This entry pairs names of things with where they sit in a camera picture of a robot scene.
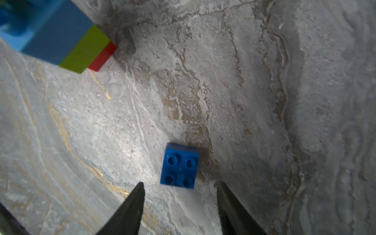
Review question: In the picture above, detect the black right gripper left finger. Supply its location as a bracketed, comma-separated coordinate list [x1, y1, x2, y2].
[97, 182, 145, 235]

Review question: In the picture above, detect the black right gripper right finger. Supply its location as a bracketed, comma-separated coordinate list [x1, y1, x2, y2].
[215, 181, 266, 235]

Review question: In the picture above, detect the dark blue lego brick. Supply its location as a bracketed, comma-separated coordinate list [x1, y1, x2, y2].
[1, 0, 35, 36]
[160, 143, 200, 189]

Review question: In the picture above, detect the red lego brick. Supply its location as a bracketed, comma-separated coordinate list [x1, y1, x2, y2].
[88, 41, 118, 72]

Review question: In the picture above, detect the lime green square lego brick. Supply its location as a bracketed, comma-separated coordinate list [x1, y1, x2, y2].
[59, 24, 110, 73]

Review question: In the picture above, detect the light blue lego plate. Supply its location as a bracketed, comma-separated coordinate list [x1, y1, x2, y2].
[1, 1, 93, 65]

